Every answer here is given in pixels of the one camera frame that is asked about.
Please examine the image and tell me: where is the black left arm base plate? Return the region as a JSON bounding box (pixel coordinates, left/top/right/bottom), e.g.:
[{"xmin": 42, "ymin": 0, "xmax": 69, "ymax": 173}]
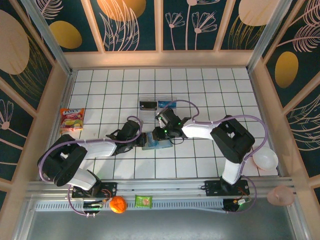
[{"xmin": 71, "ymin": 181, "xmax": 118, "ymax": 199}]

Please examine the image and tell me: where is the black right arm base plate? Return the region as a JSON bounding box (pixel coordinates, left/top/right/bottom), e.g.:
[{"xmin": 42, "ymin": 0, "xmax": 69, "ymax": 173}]
[{"xmin": 201, "ymin": 179, "xmax": 251, "ymax": 198}]

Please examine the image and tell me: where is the clear acrylic card stand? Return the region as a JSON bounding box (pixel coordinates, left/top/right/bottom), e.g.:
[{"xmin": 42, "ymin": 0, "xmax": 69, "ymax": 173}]
[{"xmin": 138, "ymin": 95, "xmax": 179, "ymax": 123}]

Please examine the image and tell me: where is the pink plastic cup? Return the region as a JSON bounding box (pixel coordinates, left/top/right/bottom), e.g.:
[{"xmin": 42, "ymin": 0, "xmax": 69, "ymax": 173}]
[{"xmin": 266, "ymin": 185, "xmax": 295, "ymax": 207}]

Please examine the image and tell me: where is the aluminium corner post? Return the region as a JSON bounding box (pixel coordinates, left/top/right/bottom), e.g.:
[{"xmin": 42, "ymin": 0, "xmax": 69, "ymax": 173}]
[
  {"xmin": 21, "ymin": 0, "xmax": 75, "ymax": 76},
  {"xmin": 246, "ymin": 0, "xmax": 293, "ymax": 73}
]

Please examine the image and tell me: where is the orange mandarin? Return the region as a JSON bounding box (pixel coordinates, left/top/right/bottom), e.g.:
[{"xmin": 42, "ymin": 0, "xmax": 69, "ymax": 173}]
[{"xmin": 109, "ymin": 195, "xmax": 128, "ymax": 215}]

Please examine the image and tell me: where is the green card holder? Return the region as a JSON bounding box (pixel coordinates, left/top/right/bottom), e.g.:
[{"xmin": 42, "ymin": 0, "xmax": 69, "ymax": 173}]
[{"xmin": 141, "ymin": 131, "xmax": 174, "ymax": 151}]

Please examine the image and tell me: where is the aluminium table side rail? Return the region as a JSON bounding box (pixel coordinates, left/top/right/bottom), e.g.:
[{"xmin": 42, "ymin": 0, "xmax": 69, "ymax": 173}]
[
  {"xmin": 14, "ymin": 71, "xmax": 76, "ymax": 240},
  {"xmin": 248, "ymin": 68, "xmax": 286, "ymax": 177}
]

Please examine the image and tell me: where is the black credit card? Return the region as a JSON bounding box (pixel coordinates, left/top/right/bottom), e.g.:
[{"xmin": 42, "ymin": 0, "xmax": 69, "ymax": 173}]
[{"xmin": 139, "ymin": 100, "xmax": 158, "ymax": 111}]

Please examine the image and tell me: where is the black controller box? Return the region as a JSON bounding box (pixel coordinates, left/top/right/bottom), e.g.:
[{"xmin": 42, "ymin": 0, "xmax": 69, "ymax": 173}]
[
  {"xmin": 83, "ymin": 199, "xmax": 106, "ymax": 218},
  {"xmin": 223, "ymin": 197, "xmax": 252, "ymax": 215}
]

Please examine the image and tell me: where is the white bowl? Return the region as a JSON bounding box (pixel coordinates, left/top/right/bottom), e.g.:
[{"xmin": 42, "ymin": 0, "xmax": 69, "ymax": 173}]
[{"xmin": 252, "ymin": 147, "xmax": 279, "ymax": 171}]

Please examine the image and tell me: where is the green snack packet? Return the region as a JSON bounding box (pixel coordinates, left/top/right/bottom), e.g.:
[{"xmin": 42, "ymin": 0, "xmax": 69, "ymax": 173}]
[{"xmin": 134, "ymin": 194, "xmax": 153, "ymax": 209}]

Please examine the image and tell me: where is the slotted grey cable duct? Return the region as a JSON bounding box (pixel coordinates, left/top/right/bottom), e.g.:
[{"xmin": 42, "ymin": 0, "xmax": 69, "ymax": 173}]
[{"xmin": 34, "ymin": 199, "xmax": 225, "ymax": 213}]

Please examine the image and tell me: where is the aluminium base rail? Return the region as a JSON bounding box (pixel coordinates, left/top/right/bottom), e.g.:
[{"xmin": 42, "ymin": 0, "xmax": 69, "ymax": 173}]
[{"xmin": 26, "ymin": 176, "xmax": 297, "ymax": 200}]

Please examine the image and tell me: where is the red Fox's candy bag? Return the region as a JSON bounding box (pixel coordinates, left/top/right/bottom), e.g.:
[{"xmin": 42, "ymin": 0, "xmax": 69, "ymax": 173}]
[{"xmin": 59, "ymin": 107, "xmax": 86, "ymax": 135}]

